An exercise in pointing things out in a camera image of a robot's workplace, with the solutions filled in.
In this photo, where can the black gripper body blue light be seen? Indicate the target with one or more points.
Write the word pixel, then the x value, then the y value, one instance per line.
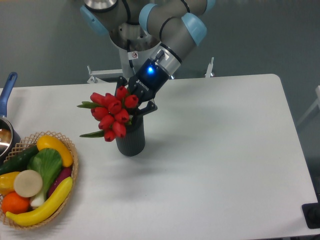
pixel 147 81

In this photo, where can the beige round slice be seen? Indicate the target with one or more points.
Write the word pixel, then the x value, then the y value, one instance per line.
pixel 28 183

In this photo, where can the purple sweet potato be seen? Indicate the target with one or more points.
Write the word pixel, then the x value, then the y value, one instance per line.
pixel 64 173

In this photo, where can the woven wicker basket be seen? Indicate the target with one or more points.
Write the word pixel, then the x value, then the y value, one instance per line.
pixel 30 141

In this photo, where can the red tulip bouquet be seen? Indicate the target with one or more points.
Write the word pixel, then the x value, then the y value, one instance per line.
pixel 114 113

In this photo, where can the dark grey ribbed vase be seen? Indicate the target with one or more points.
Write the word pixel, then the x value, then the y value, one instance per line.
pixel 134 141

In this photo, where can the black device at edge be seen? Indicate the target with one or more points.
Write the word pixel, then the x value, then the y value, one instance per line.
pixel 311 212

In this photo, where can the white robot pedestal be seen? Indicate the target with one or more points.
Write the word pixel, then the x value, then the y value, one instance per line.
pixel 166 42

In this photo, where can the blue handled saucepan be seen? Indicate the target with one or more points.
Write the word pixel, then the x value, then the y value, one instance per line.
pixel 8 136

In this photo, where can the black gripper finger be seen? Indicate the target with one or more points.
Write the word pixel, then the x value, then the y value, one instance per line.
pixel 121 83
pixel 138 114

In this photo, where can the yellow bell pepper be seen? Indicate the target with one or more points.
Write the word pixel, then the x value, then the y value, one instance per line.
pixel 7 182

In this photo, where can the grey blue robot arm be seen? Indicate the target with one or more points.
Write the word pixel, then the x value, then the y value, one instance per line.
pixel 113 13

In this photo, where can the orange fruit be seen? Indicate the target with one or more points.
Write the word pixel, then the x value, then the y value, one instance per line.
pixel 15 203

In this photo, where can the dark green cucumber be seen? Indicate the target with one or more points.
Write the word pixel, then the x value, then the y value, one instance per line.
pixel 19 161

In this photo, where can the short yellow squash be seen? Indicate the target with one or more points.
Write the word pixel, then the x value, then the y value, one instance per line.
pixel 51 142

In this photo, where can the long yellow squash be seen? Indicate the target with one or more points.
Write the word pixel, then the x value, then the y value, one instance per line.
pixel 48 208

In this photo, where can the white furniture frame right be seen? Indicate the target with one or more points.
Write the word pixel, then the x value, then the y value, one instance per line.
pixel 310 113

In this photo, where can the green bok choy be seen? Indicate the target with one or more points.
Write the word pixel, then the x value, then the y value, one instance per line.
pixel 48 163

